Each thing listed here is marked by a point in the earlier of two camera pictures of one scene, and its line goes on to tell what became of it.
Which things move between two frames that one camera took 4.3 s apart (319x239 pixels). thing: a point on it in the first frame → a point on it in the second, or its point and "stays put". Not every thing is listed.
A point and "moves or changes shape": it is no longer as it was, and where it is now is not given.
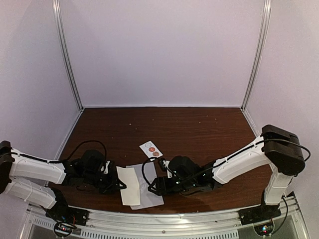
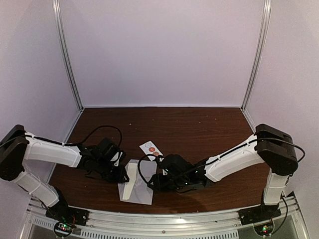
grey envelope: [147, 198] moves or changes shape
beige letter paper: [130, 195] moves or changes shape
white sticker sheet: [145, 147] stays put
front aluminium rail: [183, 225] stays put
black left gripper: [111, 187] → [117, 178]
